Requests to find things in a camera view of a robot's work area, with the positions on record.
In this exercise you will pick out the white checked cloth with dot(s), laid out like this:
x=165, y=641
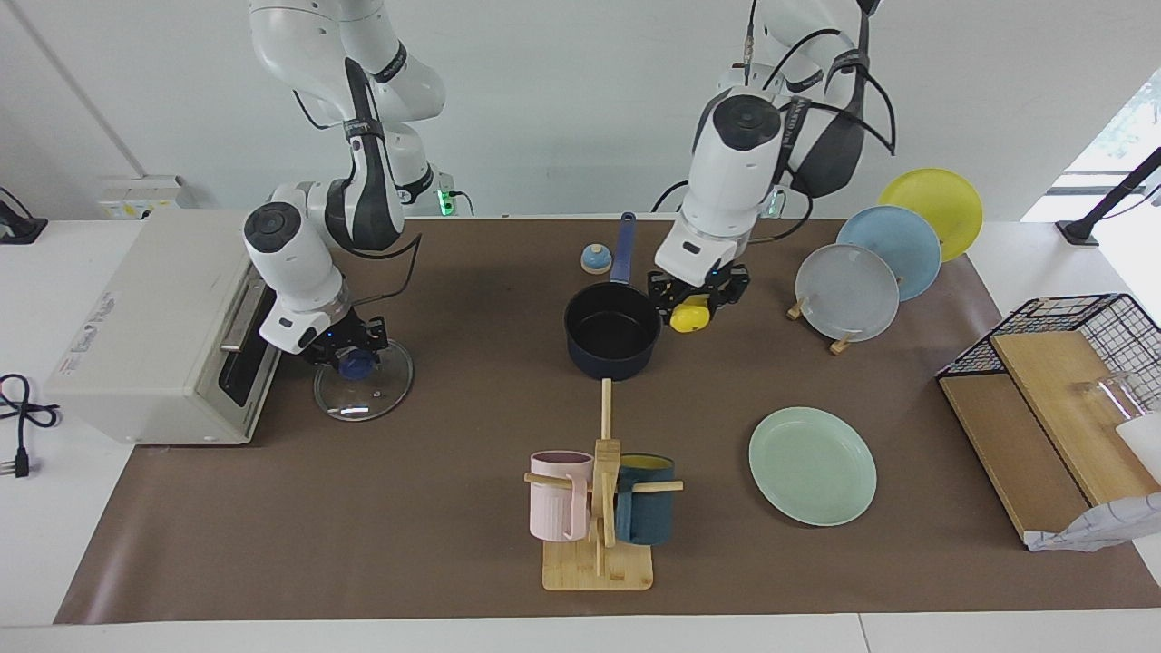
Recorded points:
x=1097, y=526

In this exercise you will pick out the yellow plate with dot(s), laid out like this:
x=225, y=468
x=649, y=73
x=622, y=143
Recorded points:
x=943, y=204

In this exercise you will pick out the clear glass cup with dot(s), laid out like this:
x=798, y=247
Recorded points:
x=1107, y=394

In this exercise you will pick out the dark blue mug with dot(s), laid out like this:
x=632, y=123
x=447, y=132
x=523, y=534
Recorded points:
x=648, y=517

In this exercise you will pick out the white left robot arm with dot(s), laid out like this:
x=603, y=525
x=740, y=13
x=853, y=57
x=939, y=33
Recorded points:
x=735, y=172

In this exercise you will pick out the grey plate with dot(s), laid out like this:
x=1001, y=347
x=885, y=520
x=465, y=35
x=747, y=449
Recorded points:
x=848, y=295

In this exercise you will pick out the light green plate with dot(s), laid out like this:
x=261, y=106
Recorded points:
x=812, y=467

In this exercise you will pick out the beige toaster oven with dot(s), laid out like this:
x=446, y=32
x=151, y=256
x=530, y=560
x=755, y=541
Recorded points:
x=154, y=326

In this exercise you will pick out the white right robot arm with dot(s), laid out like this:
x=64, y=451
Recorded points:
x=299, y=263

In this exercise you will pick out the small blue bell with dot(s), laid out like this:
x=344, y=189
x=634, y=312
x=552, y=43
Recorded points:
x=595, y=261

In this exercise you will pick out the light wooden shelf board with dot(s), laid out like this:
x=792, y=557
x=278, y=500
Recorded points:
x=1061, y=399

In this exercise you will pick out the white wall socket box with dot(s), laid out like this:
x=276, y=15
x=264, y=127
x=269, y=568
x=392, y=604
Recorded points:
x=136, y=195

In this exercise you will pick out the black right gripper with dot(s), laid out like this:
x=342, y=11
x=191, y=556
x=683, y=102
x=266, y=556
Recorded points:
x=354, y=334

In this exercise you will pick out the wooden mug tree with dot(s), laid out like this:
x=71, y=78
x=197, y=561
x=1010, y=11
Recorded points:
x=599, y=567

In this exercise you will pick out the light blue plate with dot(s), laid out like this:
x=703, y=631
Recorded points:
x=907, y=249

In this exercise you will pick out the black camera stand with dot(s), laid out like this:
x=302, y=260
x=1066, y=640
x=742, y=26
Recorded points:
x=1079, y=231

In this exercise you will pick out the brown table mat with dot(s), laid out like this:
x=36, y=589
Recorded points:
x=408, y=508

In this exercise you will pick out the black table clamp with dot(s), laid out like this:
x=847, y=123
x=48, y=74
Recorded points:
x=23, y=231

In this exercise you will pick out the dark wooden shelf board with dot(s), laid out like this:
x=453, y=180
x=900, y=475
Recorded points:
x=1007, y=444

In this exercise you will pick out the glass lid blue knob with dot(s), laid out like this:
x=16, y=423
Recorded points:
x=363, y=399

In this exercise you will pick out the white plastic container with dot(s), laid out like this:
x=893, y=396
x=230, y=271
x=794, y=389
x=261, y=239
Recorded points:
x=1145, y=449

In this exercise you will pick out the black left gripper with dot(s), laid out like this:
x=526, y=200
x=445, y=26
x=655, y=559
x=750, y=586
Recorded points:
x=726, y=281

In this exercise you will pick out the pink mug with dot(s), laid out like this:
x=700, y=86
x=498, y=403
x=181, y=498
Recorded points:
x=553, y=508

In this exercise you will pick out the wooden plate rack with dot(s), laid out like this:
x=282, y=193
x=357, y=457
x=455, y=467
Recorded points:
x=842, y=345

